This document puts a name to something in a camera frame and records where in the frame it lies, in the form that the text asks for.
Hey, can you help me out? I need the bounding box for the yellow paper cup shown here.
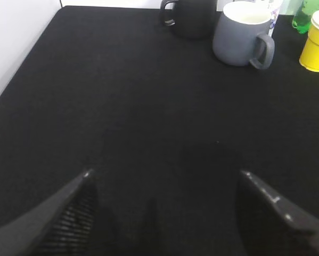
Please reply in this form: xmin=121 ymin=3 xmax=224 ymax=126
xmin=299 ymin=10 xmax=319 ymax=73

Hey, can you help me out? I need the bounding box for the black mug white interior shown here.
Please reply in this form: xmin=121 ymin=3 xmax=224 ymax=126
xmin=159 ymin=0 xmax=217 ymax=39

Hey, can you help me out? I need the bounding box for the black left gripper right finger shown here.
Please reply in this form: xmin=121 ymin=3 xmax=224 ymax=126
xmin=236 ymin=171 xmax=319 ymax=255

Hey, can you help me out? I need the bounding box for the grey mug white interior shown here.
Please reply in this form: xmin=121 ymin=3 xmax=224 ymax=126
xmin=212 ymin=1 xmax=275 ymax=70

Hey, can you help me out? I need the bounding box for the green sprite bottle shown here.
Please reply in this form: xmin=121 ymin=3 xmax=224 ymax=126
xmin=291 ymin=0 xmax=319 ymax=34

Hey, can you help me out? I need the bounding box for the white blueberry milk carton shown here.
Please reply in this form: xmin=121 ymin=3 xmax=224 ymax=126
xmin=268 ymin=0 xmax=283 ymax=36

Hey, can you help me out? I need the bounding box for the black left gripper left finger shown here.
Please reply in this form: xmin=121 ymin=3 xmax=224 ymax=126
xmin=0 ymin=169 xmax=98 ymax=255

